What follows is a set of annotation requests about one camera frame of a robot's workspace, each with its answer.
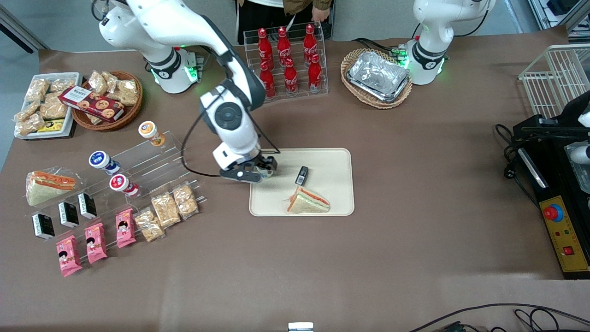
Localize orange lid gum bottle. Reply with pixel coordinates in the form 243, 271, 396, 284
138, 121, 165, 147

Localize metal frame shelf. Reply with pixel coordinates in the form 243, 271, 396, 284
528, 0, 590, 34

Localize looped black cable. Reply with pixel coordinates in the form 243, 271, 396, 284
514, 308, 570, 332

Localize clear acrylic stepped riser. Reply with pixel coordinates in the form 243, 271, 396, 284
23, 130, 207, 259

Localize aluminium foil tray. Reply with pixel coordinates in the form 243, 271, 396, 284
348, 51, 411, 98
347, 76, 410, 103

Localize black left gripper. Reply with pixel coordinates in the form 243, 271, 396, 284
513, 90, 590, 142

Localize clear plastic box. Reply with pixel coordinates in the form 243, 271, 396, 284
565, 142, 590, 194

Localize light wicker basket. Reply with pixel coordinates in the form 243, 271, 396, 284
341, 48, 413, 109

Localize person body dark clothes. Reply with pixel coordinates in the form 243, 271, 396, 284
236, 0, 333, 45

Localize white plastic bin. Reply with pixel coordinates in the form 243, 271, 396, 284
14, 72, 83, 140

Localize cream plastic tray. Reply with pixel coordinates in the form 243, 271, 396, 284
249, 148, 355, 217

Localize white wire basket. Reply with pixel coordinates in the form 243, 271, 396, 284
519, 44, 590, 120

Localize person left hand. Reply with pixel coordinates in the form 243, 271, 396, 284
312, 1, 333, 22

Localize black control box cable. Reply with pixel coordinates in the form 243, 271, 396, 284
496, 124, 539, 208

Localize black control box yellow panel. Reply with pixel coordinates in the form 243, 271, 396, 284
514, 134, 590, 280

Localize clear acrylic bottle rack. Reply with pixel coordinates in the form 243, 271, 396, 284
243, 21, 329, 105

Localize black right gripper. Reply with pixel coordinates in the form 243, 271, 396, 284
219, 156, 278, 184

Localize brown wicker basket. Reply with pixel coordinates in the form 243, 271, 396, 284
71, 71, 143, 132

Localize grey metal profile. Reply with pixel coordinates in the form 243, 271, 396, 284
0, 5, 50, 52

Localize red cola bottle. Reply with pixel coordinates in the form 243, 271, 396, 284
277, 27, 292, 65
303, 24, 318, 60
261, 62, 276, 100
283, 58, 298, 96
258, 29, 272, 70
308, 54, 322, 93

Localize pink snack packet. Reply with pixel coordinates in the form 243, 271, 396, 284
84, 222, 108, 264
115, 208, 137, 249
56, 235, 83, 277

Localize long black cable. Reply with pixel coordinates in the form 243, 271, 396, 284
408, 303, 590, 332

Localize black arm base cable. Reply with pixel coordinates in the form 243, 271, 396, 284
174, 44, 213, 70

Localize blue lid gum bottle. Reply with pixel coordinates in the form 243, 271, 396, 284
89, 151, 121, 176

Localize wrapped triangle sandwich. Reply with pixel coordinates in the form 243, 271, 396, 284
25, 168, 83, 207
283, 186, 331, 214

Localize black cable bundle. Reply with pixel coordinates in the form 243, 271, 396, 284
353, 37, 411, 58

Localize red lid gum bottle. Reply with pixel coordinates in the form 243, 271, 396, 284
109, 174, 139, 197

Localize red cookie box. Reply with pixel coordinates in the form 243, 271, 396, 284
59, 86, 125, 123

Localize yellow snack packet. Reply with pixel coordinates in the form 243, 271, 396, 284
37, 119, 65, 133

